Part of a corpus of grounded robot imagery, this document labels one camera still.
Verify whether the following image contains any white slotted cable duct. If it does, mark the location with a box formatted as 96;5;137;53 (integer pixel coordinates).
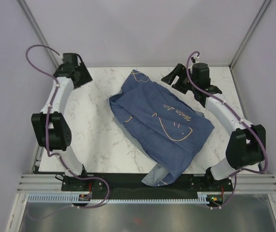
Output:
28;192;207;203

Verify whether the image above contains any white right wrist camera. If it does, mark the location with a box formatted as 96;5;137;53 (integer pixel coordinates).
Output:
191;55;200;64

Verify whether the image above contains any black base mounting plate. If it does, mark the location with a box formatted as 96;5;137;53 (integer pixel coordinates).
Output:
61;173;233;201

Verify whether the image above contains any shiny metal front sheet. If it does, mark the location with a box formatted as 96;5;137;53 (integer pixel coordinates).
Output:
21;196;276;232

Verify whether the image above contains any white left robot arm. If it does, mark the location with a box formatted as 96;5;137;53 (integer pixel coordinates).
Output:
31;53;93;190

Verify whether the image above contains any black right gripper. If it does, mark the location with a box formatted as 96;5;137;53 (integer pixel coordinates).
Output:
161;63;198;95

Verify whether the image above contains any right aluminium corner post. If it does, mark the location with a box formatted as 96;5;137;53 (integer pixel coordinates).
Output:
229;0;273;70

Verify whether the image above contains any blue denim pillowcase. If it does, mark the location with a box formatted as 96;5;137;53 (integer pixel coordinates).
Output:
108;70;214;187

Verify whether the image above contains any left aluminium corner post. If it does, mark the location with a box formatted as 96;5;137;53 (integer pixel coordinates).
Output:
16;0;59;68

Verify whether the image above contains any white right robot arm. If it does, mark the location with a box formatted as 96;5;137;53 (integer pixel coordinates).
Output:
161;63;266;191

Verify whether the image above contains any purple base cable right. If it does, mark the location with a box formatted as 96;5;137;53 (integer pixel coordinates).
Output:
200;175;237;210

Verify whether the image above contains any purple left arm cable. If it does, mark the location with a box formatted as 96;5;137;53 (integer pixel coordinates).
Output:
26;44;85;179

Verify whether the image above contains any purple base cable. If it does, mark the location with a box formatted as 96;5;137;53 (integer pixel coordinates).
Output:
28;177;110;220
200;175;237;210

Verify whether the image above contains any aluminium corner post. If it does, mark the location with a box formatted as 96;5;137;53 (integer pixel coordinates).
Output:
229;0;273;70
16;0;59;68

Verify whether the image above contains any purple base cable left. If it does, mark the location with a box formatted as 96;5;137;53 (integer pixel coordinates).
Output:
28;177;110;220

